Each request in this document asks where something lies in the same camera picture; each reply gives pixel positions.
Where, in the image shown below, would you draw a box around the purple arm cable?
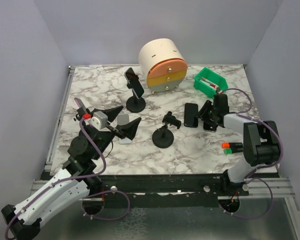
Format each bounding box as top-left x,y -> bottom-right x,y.
216,88 -> 285,220
4,117 -> 131,240

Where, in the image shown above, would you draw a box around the orange highlighter marker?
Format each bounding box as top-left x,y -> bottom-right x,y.
221,142 -> 243,149

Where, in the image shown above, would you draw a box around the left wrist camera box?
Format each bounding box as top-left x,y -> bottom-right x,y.
82,111 -> 108,131

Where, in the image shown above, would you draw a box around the black adjustable phone stand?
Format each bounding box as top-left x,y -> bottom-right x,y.
152,111 -> 182,149

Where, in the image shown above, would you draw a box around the cream cylindrical drawer organizer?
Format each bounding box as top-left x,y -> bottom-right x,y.
138,38 -> 188,93

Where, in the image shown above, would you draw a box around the black front mounting rail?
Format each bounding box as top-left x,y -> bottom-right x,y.
72,173 -> 251,208

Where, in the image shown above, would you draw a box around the silver phone with dark screen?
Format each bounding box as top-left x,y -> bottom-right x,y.
124,67 -> 145,99

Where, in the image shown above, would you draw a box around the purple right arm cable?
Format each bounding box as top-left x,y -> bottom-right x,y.
216,88 -> 285,220

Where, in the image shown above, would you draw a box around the purple phone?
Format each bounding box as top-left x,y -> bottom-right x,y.
74,97 -> 87,111

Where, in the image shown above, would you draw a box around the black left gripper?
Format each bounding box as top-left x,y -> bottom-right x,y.
92,106 -> 142,161

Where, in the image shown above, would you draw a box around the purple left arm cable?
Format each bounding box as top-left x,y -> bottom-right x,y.
4,117 -> 131,240

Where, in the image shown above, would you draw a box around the small black phone stand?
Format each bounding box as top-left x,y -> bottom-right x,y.
73,107 -> 85,122

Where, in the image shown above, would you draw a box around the green plastic bin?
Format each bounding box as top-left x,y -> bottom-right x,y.
193,67 -> 228,99

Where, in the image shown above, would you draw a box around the silver folding phone stand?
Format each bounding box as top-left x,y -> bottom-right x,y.
116,114 -> 134,145

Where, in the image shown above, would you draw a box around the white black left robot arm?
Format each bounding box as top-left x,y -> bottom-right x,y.
1,104 -> 142,240

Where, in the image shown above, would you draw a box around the black round-base phone stand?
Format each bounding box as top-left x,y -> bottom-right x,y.
125,75 -> 146,113

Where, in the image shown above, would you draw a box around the items inside green bin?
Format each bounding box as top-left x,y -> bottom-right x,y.
201,77 -> 221,94

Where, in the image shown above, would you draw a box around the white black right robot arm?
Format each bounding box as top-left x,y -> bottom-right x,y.
197,94 -> 283,196

